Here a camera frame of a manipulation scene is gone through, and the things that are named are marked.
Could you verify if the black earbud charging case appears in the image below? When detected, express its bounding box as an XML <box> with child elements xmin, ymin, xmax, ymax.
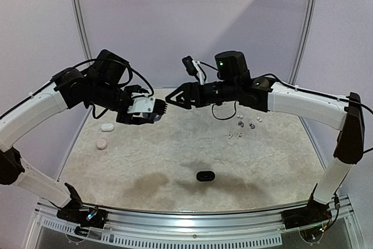
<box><xmin>196</xmin><ymin>170</ymin><xmax>216</xmax><ymax>182</ymax></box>

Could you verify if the purple earbud charging case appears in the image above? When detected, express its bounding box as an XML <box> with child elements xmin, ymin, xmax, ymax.
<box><xmin>140</xmin><ymin>113</ymin><xmax>162</xmax><ymax>125</ymax></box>

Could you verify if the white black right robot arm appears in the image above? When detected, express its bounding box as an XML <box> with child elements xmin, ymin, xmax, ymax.
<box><xmin>166</xmin><ymin>51</ymin><xmax>365</xmax><ymax>233</ymax></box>

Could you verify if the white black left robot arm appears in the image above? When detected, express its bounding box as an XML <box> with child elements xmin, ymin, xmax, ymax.
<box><xmin>1</xmin><ymin>50</ymin><xmax>166</xmax><ymax>229</ymax></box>

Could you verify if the white earbud charging case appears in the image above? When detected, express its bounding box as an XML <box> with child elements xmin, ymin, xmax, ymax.
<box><xmin>100</xmin><ymin>123</ymin><xmax>115</xmax><ymax>132</ymax></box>

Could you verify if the pink earbud charging case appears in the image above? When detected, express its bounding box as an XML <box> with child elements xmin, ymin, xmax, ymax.
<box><xmin>96</xmin><ymin>139</ymin><xmax>107</xmax><ymax>150</ymax></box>

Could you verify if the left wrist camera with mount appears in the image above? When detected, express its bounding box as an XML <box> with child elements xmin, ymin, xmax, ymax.
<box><xmin>127</xmin><ymin>93</ymin><xmax>167</xmax><ymax>115</ymax></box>

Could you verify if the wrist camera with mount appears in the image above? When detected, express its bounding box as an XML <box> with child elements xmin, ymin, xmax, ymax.
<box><xmin>127</xmin><ymin>93</ymin><xmax>167</xmax><ymax>115</ymax></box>
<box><xmin>182</xmin><ymin>56</ymin><xmax>207</xmax><ymax>85</ymax></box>

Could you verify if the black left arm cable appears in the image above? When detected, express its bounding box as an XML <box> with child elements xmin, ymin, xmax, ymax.
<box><xmin>58</xmin><ymin>58</ymin><xmax>155</xmax><ymax>120</ymax></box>

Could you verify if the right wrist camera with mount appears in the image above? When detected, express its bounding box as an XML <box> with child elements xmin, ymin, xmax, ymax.
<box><xmin>182</xmin><ymin>56</ymin><xmax>207</xmax><ymax>85</ymax></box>

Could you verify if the right aluminium frame post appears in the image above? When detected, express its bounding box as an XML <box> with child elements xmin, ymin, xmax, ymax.
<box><xmin>288</xmin><ymin>0</ymin><xmax>316</xmax><ymax>85</ymax></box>

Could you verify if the aluminium frame post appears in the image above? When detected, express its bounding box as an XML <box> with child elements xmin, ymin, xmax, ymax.
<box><xmin>288</xmin><ymin>0</ymin><xmax>316</xmax><ymax>85</ymax></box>
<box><xmin>71</xmin><ymin>0</ymin><xmax>93</xmax><ymax>59</ymax></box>

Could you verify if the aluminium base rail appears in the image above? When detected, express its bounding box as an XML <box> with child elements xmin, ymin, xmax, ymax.
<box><xmin>24</xmin><ymin>196</ymin><xmax>365</xmax><ymax>248</ymax></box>

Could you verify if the left aluminium frame post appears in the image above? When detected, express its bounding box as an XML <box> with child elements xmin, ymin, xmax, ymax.
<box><xmin>71</xmin><ymin>0</ymin><xmax>93</xmax><ymax>59</ymax></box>

